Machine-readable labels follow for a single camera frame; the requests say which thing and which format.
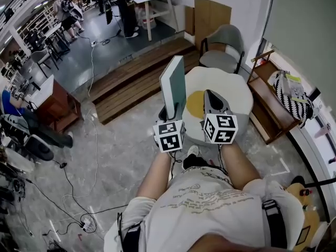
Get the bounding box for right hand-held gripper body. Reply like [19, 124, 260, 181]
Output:
[202, 89, 239, 144]

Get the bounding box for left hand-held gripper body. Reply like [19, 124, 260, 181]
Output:
[153, 106, 186, 153]

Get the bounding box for teal book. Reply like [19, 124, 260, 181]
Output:
[159, 55, 187, 120]

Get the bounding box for person's left forearm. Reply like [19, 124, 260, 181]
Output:
[135, 150, 174, 202]

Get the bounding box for person's right forearm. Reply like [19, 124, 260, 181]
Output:
[218, 141, 262, 191]

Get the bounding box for person's white shoe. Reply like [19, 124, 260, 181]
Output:
[187, 144, 200, 158]

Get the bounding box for person's black shorts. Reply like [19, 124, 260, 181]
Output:
[182, 155, 211, 171]

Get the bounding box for grey upholstered chair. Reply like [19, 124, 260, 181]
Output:
[198, 24, 246, 75]

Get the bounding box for wooden slatted platform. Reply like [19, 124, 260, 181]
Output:
[90, 36, 201, 126]

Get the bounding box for wooden shelf rack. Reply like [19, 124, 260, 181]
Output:
[246, 49, 303, 145]

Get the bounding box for black and white striped bag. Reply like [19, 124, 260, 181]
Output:
[267, 70, 314, 130]

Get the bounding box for leaning wooden boards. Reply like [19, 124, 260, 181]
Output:
[184, 0, 233, 46]

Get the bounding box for person's white printed t-shirt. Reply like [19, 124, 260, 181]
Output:
[103, 166, 307, 252]

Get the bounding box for brown wooden cabinet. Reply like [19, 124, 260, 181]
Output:
[30, 74, 82, 134]

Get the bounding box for round wooden table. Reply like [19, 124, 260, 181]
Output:
[285, 182, 321, 247]

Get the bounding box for grey window blind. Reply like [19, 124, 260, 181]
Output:
[261, 0, 336, 89]

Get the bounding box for black office chair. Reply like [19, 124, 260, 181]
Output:
[25, 133, 55, 163]

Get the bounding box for grey chair with black legs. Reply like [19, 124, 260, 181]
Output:
[29, 48, 60, 72]

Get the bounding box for white cable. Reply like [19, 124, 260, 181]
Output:
[87, 41, 98, 97]

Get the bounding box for black shoulder strap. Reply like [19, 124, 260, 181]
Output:
[262, 199, 289, 249]

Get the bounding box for black cable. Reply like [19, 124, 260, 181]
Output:
[51, 159, 129, 227]

